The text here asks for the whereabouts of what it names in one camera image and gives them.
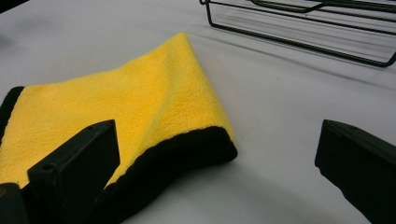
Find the yellow towel with black edge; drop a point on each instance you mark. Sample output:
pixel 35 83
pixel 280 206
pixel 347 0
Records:
pixel 124 102

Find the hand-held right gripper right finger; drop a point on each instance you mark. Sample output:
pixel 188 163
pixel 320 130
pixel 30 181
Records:
pixel 361 165

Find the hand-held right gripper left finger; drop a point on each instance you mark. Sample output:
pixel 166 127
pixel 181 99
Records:
pixel 77 168

